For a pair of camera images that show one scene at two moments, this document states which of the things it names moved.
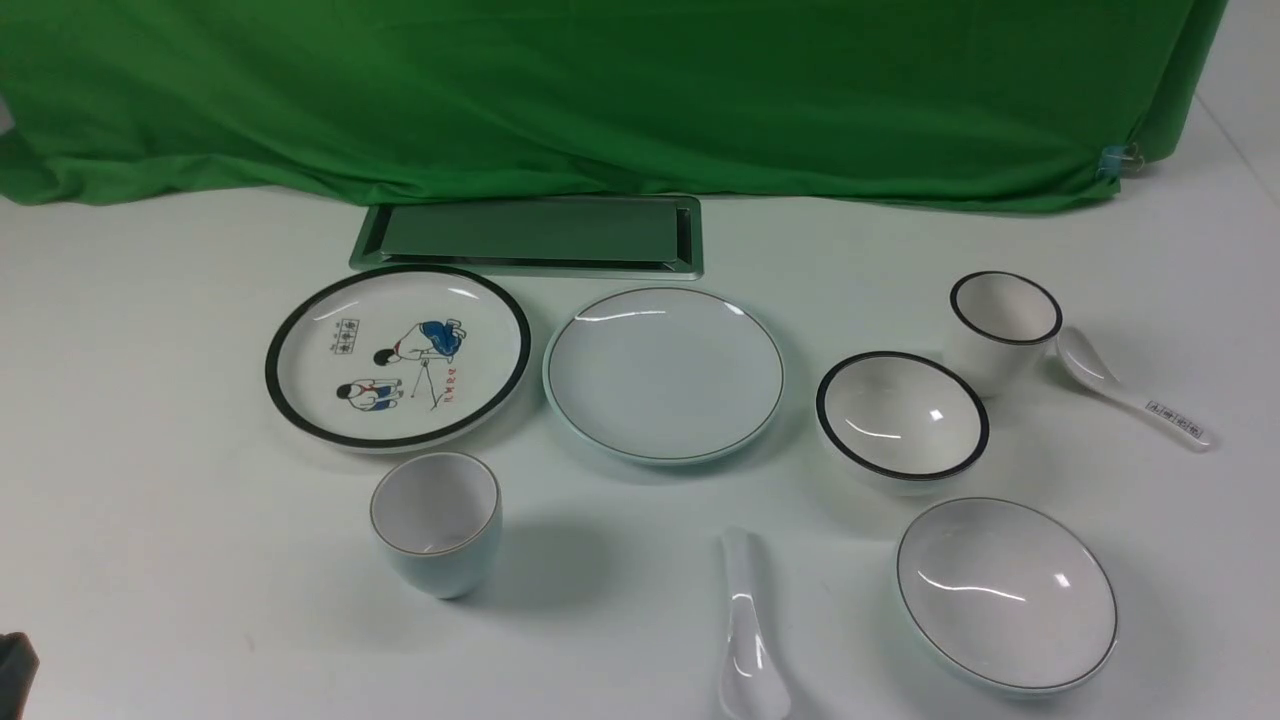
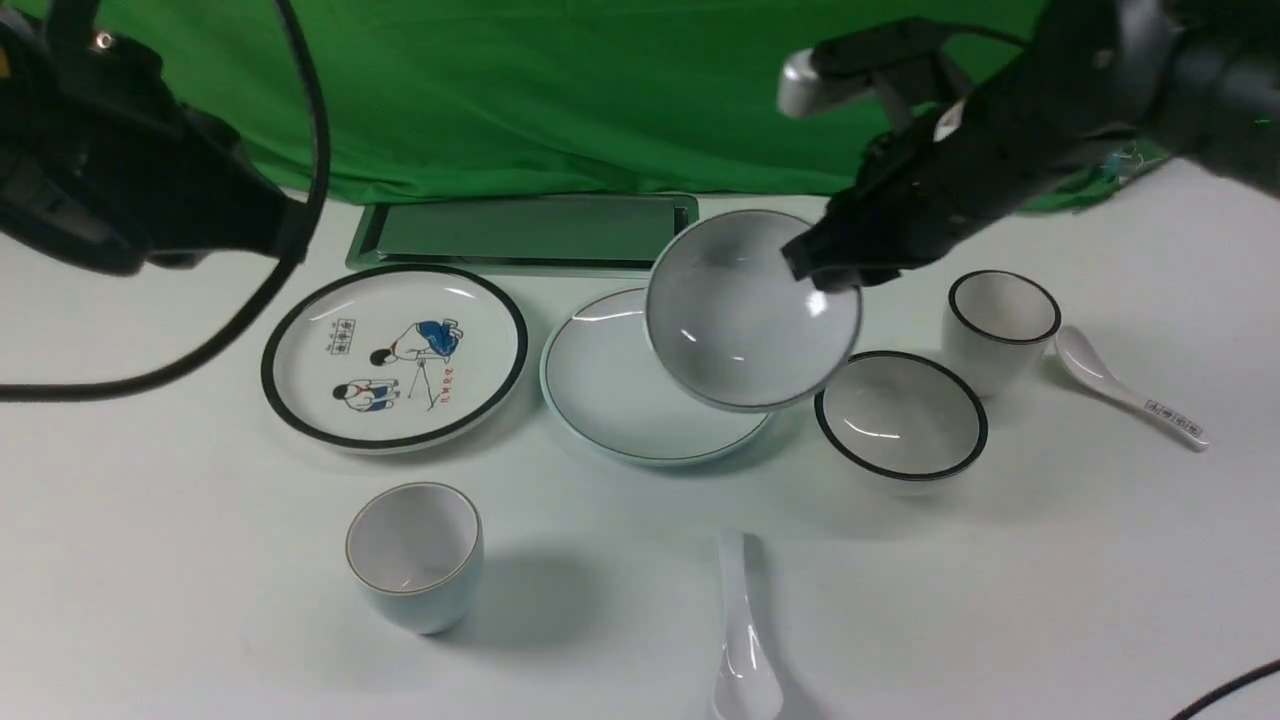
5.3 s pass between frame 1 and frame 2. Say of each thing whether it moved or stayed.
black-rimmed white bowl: stayed
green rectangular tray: stayed
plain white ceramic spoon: stayed
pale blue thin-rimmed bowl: moved
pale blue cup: moved
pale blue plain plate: stayed
